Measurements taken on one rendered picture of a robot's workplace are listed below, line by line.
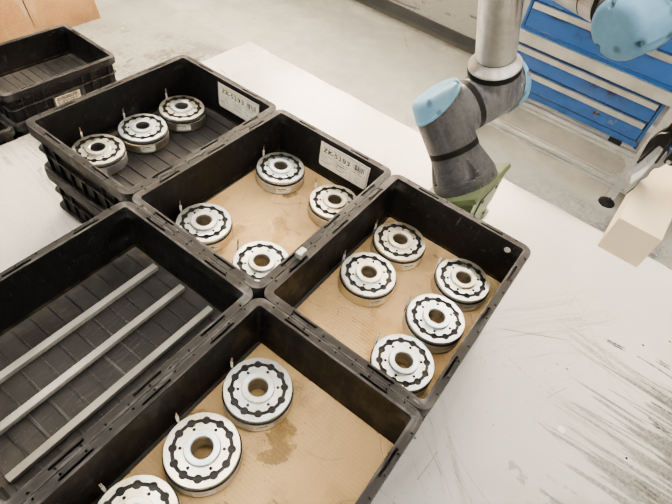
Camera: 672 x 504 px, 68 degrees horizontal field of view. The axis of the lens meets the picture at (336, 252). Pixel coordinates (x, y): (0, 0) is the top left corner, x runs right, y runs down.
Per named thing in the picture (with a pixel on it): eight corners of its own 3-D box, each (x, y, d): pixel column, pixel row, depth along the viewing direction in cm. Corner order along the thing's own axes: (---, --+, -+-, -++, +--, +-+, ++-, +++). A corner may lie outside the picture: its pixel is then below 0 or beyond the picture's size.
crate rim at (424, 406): (392, 180, 101) (395, 171, 99) (528, 257, 91) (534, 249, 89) (258, 302, 77) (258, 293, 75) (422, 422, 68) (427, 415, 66)
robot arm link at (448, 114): (418, 154, 119) (397, 101, 114) (464, 129, 121) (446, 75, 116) (443, 158, 108) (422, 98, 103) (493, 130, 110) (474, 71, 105)
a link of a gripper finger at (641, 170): (602, 194, 77) (654, 157, 69) (613, 176, 80) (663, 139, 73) (618, 208, 77) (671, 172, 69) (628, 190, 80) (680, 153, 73)
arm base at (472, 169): (451, 173, 128) (438, 138, 124) (507, 163, 117) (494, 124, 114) (424, 201, 119) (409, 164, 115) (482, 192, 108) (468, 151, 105)
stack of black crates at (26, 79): (93, 125, 217) (65, 23, 184) (138, 157, 208) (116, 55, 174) (2, 165, 194) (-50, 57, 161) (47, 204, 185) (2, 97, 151)
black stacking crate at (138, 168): (188, 98, 126) (183, 55, 118) (276, 151, 117) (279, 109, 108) (42, 169, 103) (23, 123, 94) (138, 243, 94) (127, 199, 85)
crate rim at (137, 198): (279, 116, 110) (280, 106, 108) (392, 180, 101) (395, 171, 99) (129, 207, 86) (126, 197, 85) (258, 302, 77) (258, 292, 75)
